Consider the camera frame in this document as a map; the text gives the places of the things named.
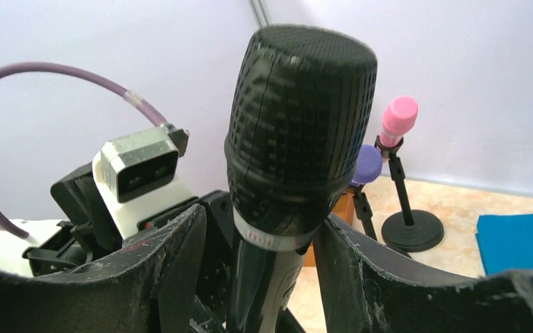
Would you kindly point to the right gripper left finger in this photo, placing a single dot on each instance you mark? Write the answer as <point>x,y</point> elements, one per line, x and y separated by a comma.
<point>147,286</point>

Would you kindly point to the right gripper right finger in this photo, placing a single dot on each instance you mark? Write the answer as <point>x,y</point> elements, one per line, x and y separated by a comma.
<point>368,287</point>

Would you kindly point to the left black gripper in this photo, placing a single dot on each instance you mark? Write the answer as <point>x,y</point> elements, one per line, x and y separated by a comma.
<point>90,234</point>

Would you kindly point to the black mic stand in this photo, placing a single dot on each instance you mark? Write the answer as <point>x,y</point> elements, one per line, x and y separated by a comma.
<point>363,210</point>
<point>407,231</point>

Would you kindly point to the purple microphone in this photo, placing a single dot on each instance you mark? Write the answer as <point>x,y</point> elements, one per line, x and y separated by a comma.
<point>368,167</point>

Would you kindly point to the pink microphone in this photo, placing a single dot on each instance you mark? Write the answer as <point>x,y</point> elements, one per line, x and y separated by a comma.
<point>398,118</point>

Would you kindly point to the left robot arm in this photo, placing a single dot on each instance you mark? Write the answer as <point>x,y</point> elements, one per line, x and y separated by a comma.
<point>12,248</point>

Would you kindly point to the orange compartment tray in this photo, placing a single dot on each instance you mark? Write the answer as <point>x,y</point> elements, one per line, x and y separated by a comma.
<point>345,210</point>

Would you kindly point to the blue folded cloth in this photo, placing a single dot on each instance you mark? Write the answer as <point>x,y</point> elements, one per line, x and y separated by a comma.
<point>505,242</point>

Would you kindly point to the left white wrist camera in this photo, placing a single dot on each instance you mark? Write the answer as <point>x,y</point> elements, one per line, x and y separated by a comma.
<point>136,176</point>

